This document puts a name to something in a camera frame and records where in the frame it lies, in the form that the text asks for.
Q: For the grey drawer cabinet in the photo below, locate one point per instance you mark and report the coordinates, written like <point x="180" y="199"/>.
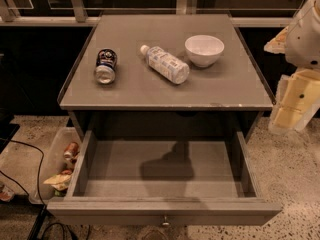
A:
<point x="233" y="83"/>

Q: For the metal top drawer knob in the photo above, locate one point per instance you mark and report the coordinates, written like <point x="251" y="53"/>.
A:
<point x="165" y="222"/>

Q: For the metal window railing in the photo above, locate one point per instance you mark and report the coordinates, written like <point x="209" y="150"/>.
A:
<point x="244" y="13"/>

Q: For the clear plastic bin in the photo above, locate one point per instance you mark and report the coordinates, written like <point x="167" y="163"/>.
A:
<point x="53" y="164"/>

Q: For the clear plastic water bottle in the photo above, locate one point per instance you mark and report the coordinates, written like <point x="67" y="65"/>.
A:
<point x="169" y="66"/>

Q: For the orange can in bin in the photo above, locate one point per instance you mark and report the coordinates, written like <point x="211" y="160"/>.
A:
<point x="71" y="151"/>

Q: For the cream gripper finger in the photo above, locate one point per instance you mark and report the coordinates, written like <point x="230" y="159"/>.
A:
<point x="277" y="44"/>
<point x="297" y="101"/>

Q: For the yellow snack bag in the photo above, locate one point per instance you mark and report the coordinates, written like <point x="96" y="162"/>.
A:
<point x="59" y="182"/>

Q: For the red white object at left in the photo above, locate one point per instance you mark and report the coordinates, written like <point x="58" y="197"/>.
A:
<point x="6" y="194"/>

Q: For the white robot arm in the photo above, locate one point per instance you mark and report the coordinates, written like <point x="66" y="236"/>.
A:
<point x="303" y="38"/>

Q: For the blue soda can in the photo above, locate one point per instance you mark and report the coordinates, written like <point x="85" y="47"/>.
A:
<point x="105" y="66"/>

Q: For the grey top drawer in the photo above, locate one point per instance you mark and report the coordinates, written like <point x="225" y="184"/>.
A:
<point x="138" y="181"/>

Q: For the white bowl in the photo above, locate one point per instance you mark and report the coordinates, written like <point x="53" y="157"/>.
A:
<point x="203" y="50"/>

